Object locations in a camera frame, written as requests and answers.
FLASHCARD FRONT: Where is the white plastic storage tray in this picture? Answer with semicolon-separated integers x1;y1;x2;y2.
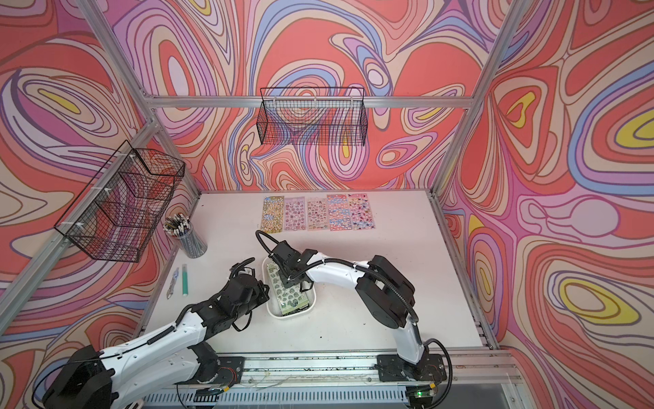
262;258;316;320

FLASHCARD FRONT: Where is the pink puffy sticker sheet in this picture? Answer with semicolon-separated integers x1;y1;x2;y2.
284;197;307;231

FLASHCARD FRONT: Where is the yellow green sticker sheet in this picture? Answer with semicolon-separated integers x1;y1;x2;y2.
260;196;284;233

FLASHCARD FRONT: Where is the pink bonbon sticker sheet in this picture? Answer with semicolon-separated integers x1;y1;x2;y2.
307;197;330;231

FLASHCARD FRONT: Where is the blue red animal sticker sheet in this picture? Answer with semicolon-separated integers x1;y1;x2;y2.
327;194;353;231

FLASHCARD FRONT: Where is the pink yellow pastel sticker sheet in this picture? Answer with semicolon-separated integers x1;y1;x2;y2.
347;194;376;230

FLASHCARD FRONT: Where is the green cream sticker sheet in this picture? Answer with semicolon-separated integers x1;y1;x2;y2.
266;262;311;317

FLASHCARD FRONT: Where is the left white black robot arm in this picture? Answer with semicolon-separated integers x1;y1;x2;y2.
32;257;269;408

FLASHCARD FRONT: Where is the green pen on table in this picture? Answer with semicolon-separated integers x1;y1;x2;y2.
182;264;189;297

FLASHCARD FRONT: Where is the small clear blue tool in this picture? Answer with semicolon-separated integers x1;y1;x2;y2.
166;269;180;299

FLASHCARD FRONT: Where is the mesh pen cup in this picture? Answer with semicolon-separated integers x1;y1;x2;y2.
174;227;208;259

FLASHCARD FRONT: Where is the bundle of pens in cup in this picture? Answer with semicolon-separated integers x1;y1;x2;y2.
163;213;192;238

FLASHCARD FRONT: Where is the black wire basket at back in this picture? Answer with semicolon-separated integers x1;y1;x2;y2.
256;85;369;147

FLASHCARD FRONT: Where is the black wire basket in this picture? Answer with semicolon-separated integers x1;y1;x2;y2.
256;85;369;147
54;141;186;263

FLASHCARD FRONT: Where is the black wire basket on left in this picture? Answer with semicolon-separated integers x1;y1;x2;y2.
54;141;186;263

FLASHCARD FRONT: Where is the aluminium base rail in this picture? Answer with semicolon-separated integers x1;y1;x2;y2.
122;350;535;408

